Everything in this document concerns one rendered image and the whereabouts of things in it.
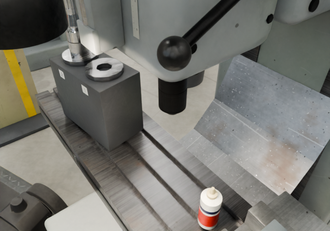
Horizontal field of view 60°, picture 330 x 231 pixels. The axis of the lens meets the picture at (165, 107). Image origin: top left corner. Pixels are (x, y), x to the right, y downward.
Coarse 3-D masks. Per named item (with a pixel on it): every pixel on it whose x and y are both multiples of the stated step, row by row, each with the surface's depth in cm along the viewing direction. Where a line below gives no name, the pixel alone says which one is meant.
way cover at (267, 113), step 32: (256, 64) 77; (224, 96) 84; (256, 96) 77; (288, 96) 71; (320, 96) 66; (224, 128) 82; (256, 128) 76; (288, 128) 71; (320, 128) 66; (224, 160) 78; (256, 160) 74; (288, 160) 70; (256, 192) 70; (288, 192) 68
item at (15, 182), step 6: (0, 168) 139; (0, 174) 136; (6, 174) 136; (12, 174) 136; (0, 180) 133; (6, 180) 133; (12, 180) 133; (18, 180) 133; (24, 180) 133; (12, 186) 131; (18, 186) 131; (24, 186) 131; (30, 186) 131; (18, 192) 128
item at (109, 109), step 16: (64, 64) 71; (80, 64) 70; (96, 64) 68; (112, 64) 68; (64, 80) 72; (80, 80) 66; (96, 80) 64; (112, 80) 65; (128, 80) 66; (64, 96) 77; (80, 96) 70; (96, 96) 63; (112, 96) 65; (128, 96) 69; (64, 112) 83; (80, 112) 75; (96, 112) 67; (112, 112) 67; (128, 112) 71; (96, 128) 72; (112, 128) 70; (128, 128) 74; (112, 144) 72
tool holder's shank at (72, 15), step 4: (64, 0) 64; (68, 0) 64; (72, 0) 64; (68, 4) 64; (72, 4) 64; (68, 8) 65; (72, 8) 64; (76, 8) 66; (68, 12) 65; (72, 12) 65; (76, 12) 66; (68, 16) 66; (72, 16) 65; (76, 16) 66; (68, 20) 66; (72, 20) 66; (76, 20) 66; (68, 24) 67; (72, 24) 66; (76, 24) 67; (72, 28) 67; (76, 28) 67
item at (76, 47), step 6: (72, 36) 67; (78, 36) 68; (72, 42) 68; (78, 42) 68; (72, 48) 69; (78, 48) 69; (84, 48) 70; (72, 54) 71; (78, 54) 70; (84, 54) 71
